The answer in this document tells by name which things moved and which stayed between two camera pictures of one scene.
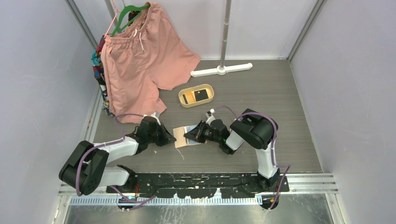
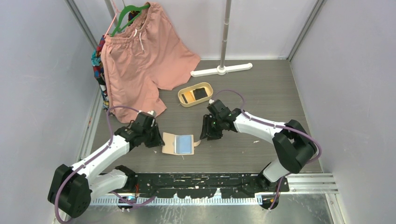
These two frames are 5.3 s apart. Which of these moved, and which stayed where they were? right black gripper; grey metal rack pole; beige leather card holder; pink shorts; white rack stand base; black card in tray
Moved: right black gripper; beige leather card holder
Stayed: pink shorts; grey metal rack pole; black card in tray; white rack stand base
